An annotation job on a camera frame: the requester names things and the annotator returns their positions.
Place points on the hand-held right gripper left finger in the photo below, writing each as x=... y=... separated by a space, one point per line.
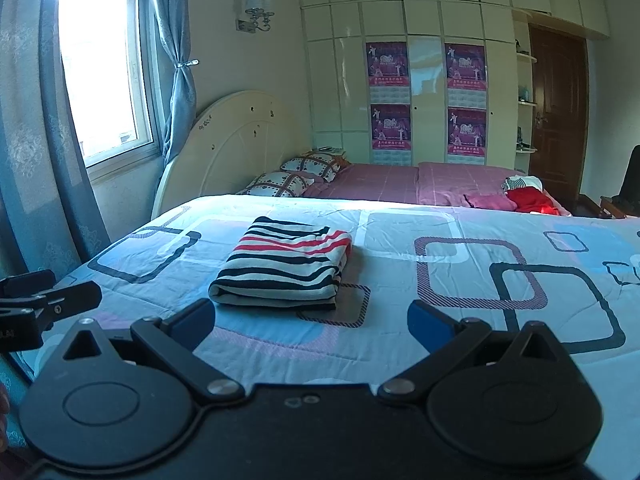
x=197 y=317

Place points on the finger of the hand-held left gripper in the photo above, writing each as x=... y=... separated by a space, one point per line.
x=30 y=284
x=70 y=299

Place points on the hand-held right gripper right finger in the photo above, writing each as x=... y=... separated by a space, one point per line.
x=425 y=317

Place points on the striped knit sweater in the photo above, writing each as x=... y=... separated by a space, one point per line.
x=285 y=265

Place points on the printed blanket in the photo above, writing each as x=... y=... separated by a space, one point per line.
x=390 y=270

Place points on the pink cloth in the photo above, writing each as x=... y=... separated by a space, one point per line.
x=487 y=201

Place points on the pink bed sheet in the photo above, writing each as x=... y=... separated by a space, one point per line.
x=390 y=182

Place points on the hanging blue curtain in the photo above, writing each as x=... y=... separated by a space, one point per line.
x=35 y=135

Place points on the patterned pillow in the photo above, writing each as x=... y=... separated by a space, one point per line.
x=272 y=184
x=312 y=166

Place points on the red cloth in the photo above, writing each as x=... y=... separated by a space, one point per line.
x=532 y=202

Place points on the white cloth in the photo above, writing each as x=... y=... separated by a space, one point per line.
x=520 y=182

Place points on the cream headboard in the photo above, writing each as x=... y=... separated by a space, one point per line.
x=235 y=145

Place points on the window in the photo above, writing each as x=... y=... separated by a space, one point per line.
x=100 y=70

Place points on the dark chair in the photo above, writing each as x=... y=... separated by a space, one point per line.
x=627 y=180

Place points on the brown wooden door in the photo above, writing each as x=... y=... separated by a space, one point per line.
x=557 y=110

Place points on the cream wardrobe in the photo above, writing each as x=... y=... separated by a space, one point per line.
x=340 y=85

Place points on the metal curtain tieback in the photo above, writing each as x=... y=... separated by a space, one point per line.
x=187 y=63

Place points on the purple wall poster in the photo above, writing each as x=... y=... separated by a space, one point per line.
x=387 y=67
x=391 y=130
x=466 y=67
x=467 y=132

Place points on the corner wall shelf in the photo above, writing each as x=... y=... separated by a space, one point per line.
x=525 y=102

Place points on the wall lamp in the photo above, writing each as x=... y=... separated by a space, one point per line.
x=255 y=12

